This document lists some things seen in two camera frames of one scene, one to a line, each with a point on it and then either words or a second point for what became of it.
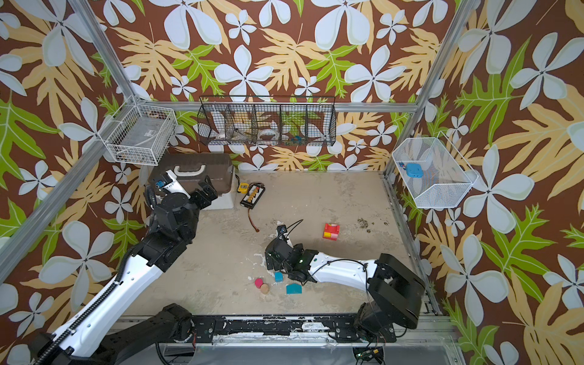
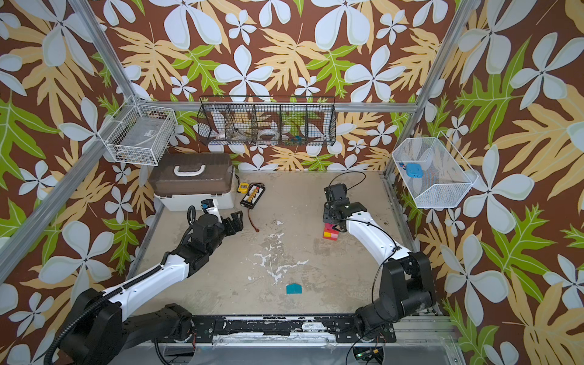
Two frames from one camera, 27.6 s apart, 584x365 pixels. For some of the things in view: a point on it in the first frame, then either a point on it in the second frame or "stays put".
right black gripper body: x=275 y=256 -> x=331 y=216
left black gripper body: x=192 y=227 -> x=220 y=233
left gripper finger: x=203 y=197 -> x=236 y=225
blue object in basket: x=414 y=169 stays put
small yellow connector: x=243 y=188 stays put
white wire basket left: x=139 y=133 stays put
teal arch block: x=293 y=289 stays put
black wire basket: x=265 y=121 stays put
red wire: x=257 y=230 stays put
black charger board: x=253 y=196 stays put
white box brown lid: x=191 y=168 stays put
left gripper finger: x=150 y=196 -> x=192 y=208
